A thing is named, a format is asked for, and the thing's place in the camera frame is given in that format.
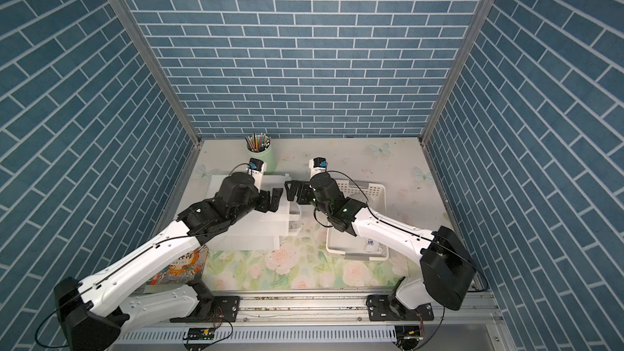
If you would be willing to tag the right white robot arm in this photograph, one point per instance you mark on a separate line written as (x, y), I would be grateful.
(447, 269)

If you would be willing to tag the left green circuit board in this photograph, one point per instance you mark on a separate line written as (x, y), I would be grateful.
(199, 334)

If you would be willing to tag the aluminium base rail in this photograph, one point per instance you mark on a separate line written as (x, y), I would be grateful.
(330, 320)

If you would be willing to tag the green pencil cup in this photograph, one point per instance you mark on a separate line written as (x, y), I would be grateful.
(265, 154)

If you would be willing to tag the colourful printed booklet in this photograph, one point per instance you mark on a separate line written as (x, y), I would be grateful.
(183, 269)

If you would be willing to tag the white insulated delivery bag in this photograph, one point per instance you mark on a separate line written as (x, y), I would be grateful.
(259, 231)

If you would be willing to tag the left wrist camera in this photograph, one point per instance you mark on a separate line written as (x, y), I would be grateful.
(257, 169)

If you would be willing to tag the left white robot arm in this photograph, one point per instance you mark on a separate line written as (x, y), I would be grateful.
(95, 311)

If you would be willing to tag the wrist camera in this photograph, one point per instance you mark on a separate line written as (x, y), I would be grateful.
(257, 169)
(318, 165)

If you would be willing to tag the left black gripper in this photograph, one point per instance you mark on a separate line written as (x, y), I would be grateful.
(264, 204)

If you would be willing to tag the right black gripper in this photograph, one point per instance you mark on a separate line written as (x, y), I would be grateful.
(306, 188)

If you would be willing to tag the white ice pack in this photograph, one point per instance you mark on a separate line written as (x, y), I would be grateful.
(373, 247)

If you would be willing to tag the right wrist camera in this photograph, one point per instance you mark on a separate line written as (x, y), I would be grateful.
(318, 165)

